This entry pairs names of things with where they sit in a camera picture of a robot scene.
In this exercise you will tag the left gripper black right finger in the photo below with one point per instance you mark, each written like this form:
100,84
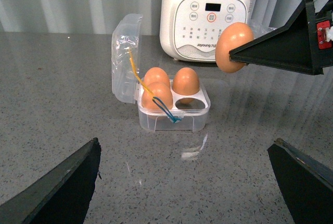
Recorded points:
305,184

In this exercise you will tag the black red right gripper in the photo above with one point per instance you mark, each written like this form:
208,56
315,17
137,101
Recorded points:
303,44

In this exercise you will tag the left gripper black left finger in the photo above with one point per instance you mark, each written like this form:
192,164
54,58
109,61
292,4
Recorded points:
62,195

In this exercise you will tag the brown carried egg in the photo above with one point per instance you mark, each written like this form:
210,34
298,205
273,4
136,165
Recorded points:
234,36

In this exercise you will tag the clear plastic egg box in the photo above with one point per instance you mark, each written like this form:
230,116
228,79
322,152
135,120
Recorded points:
128,87

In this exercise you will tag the brown egg back right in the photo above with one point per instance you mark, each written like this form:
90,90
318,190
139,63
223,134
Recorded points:
186,82

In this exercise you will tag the brown egg front left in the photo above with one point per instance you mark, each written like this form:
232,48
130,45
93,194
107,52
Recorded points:
159,90

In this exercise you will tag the brown egg back left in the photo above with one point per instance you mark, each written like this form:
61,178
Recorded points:
156,74

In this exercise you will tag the clear plastic bag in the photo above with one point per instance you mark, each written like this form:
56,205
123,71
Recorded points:
259,29

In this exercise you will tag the white Joyoung kitchen appliance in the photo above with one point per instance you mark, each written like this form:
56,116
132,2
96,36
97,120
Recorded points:
190,29

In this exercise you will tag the blue rubber band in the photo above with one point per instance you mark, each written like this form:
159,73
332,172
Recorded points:
164,108

